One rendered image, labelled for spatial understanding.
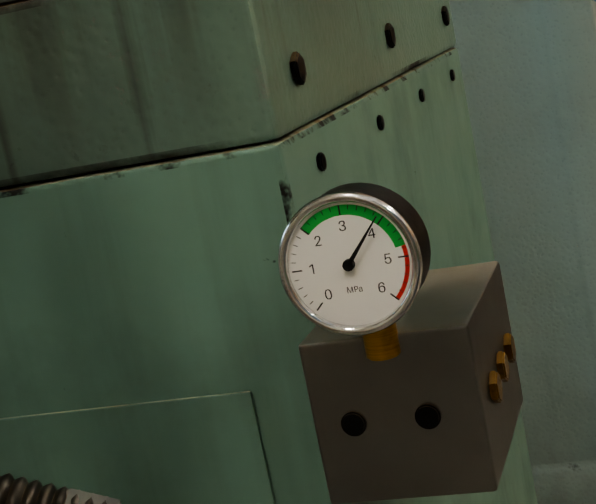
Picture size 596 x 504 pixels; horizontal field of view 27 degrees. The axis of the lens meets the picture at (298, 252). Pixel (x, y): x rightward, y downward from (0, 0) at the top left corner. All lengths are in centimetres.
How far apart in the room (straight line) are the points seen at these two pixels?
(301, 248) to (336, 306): 3
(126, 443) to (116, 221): 12
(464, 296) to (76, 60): 22
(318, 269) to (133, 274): 13
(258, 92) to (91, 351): 16
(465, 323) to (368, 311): 5
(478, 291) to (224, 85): 16
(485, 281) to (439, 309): 5
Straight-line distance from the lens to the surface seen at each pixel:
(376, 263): 53
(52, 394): 68
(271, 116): 60
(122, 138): 62
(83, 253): 64
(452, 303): 60
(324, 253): 53
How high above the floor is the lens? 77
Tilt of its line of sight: 11 degrees down
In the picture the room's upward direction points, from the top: 12 degrees counter-clockwise
